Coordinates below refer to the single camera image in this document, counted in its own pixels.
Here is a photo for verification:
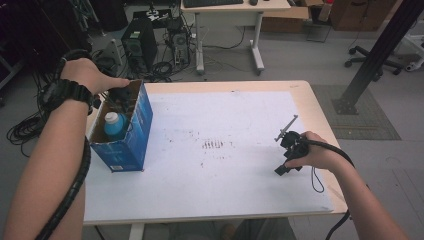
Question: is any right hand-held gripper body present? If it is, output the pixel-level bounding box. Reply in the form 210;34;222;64
274;114;311;164

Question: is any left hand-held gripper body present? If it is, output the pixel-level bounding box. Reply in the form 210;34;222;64
94;38;124;76

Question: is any blue detergent bottle white cap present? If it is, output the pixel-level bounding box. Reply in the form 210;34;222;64
103;111;130;142

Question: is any blue cardboard box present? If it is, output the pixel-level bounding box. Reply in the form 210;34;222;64
87;79;155;174

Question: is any person's right hand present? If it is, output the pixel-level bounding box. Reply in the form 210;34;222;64
284;130;346;172

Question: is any person's left hand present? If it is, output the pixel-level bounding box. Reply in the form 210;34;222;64
60;58;131;96

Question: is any black computer tower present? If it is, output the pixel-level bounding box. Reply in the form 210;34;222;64
120;17;159;73

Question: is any white paper sheet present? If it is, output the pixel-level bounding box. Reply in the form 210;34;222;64
83;90;335;224

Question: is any black wristwatch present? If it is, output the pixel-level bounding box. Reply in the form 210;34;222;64
37;78;96;116

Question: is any black board white print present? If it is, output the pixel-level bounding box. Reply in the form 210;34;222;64
132;8;173;30

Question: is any small grey computer case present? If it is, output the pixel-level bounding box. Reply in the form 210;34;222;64
169;28;192;68

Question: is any grey floor mat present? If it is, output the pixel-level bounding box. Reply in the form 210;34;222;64
311;84;402;141

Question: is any dark curtain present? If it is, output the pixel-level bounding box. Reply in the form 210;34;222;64
0;0;93;81

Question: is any black office chair base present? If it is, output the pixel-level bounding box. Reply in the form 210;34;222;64
344;45;406;76

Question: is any black keyboard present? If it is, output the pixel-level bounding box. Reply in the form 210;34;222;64
182;0;245;9

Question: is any black metal pillar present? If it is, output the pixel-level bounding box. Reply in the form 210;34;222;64
331;0;424;116

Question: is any open cardboard box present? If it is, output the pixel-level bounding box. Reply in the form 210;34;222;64
260;5;311;34

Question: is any white desk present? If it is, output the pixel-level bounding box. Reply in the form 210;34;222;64
179;0;292;76

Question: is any brown cabinet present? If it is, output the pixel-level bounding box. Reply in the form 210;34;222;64
329;0;398;33

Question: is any thin black lanyard cord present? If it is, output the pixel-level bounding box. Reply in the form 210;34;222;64
310;166;326;194

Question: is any black corrugated cable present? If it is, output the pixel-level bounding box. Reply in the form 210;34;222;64
34;48;93;240
300;137;356;240

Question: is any black cable bundle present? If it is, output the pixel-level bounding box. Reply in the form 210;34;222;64
6;71;51;158

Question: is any black wire frame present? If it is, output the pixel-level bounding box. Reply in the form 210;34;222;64
306;22;333;44

